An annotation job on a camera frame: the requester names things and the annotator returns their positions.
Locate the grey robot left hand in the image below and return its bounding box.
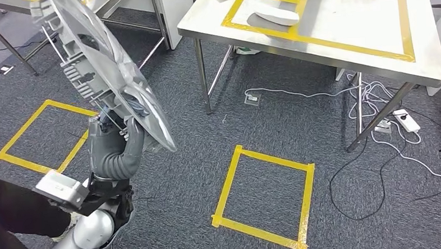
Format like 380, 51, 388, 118
86, 95, 152, 169

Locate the silver plastic wheel cover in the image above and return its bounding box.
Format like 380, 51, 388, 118
30, 0, 178, 159

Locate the white curved plastic part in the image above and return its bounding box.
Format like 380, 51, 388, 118
254, 6, 301, 29

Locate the stainless steel workbench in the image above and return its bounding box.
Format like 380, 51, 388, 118
176, 0, 441, 160

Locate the yellow floor tape square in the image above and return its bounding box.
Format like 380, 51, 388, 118
0, 98, 101, 177
208, 142, 319, 249

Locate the person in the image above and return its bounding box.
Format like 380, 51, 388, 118
0, 168, 81, 249

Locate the white cabinet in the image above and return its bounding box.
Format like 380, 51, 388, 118
155, 0, 196, 51

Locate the grey floor socket plate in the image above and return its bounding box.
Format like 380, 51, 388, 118
374, 119, 393, 135
244, 93, 262, 108

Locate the white and green bag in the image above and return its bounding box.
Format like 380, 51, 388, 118
235, 45, 262, 57

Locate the white power strip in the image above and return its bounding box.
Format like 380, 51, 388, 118
392, 108, 422, 135

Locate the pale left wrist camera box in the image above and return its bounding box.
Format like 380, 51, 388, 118
33, 168, 90, 214

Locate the white floor cable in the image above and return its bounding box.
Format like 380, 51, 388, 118
346, 68, 441, 192
244, 82, 365, 102

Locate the black floor cable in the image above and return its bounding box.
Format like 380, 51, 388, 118
325, 104, 441, 223

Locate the yellow tape frame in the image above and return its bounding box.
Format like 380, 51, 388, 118
220, 0, 416, 71

